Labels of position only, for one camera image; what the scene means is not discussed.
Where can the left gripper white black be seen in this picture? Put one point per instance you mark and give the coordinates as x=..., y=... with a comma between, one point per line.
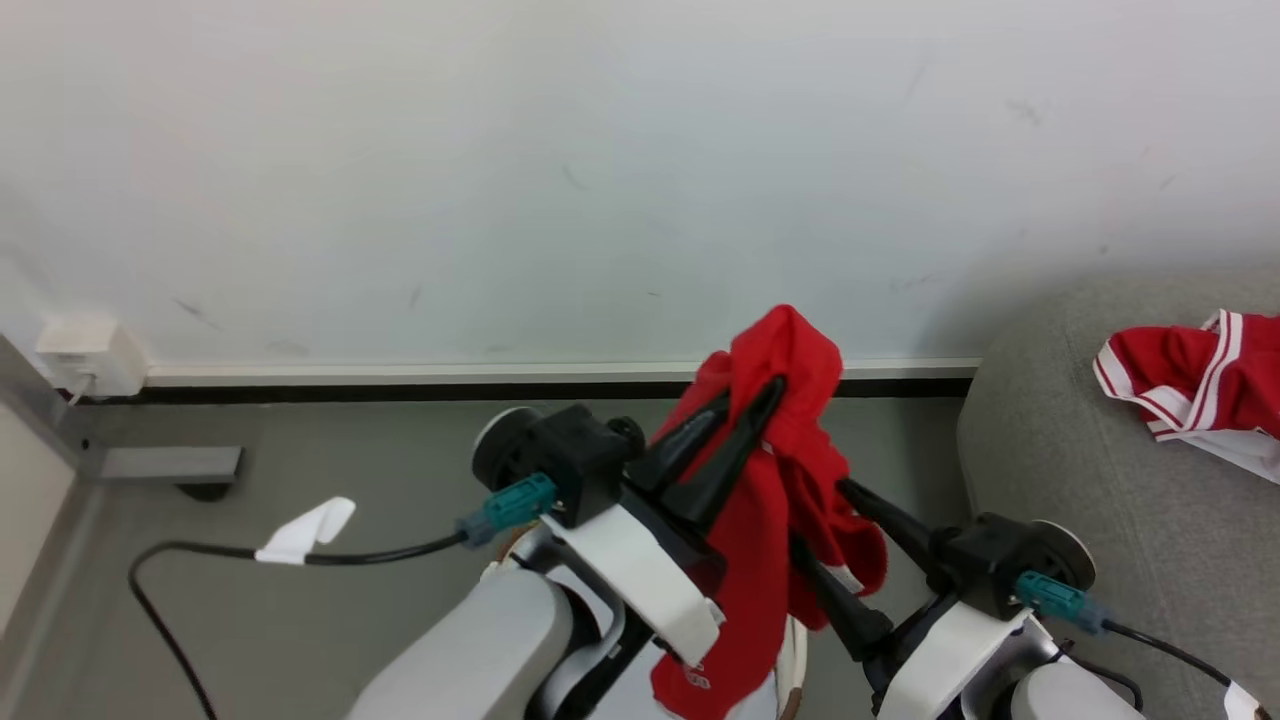
x=650, y=575

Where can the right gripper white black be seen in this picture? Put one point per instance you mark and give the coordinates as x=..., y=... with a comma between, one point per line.
x=945, y=665

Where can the red T-shirt with print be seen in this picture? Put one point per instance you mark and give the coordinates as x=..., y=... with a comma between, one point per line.
x=770, y=560

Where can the red shorts with white trim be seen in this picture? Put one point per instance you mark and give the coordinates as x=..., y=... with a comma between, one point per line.
x=1200, y=375

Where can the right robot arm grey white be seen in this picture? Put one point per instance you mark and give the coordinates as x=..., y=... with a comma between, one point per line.
x=1070, y=698

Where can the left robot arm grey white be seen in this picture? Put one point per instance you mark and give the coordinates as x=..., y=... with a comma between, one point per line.
x=480, y=650

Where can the grey fabric sofa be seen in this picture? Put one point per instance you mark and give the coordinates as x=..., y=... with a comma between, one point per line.
x=1100, y=520

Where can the white laundry basket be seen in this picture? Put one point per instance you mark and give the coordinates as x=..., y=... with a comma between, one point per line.
x=795, y=665

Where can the white and black baseboard strip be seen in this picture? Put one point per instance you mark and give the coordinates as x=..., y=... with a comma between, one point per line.
x=450, y=380

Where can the white tape tag, small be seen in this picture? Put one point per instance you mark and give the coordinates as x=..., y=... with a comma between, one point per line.
x=1245, y=705

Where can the white tape tag, large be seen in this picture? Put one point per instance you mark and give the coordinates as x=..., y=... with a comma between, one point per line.
x=305, y=530

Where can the black round foot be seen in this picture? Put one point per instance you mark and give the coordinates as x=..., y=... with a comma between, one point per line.
x=205, y=491

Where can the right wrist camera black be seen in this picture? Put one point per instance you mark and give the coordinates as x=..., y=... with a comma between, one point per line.
x=990, y=565

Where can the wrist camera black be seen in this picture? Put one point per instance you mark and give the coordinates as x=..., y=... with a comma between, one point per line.
x=990, y=565
x=570, y=455

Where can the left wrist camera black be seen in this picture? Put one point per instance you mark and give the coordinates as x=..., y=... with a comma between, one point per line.
x=570, y=455

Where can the teal connector on right camera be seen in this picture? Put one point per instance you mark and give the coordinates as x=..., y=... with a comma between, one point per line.
x=1050, y=597

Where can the teal connector on camera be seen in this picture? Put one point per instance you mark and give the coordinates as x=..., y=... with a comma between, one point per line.
x=520, y=500
x=1050, y=597

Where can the teal connector on left camera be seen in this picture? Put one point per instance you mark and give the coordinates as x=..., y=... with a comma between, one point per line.
x=520, y=500

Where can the grey metal floor bracket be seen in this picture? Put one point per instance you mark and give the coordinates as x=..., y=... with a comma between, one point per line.
x=170, y=464

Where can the white wall outlet box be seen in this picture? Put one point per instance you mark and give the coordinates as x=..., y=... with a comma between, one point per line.
x=90, y=355

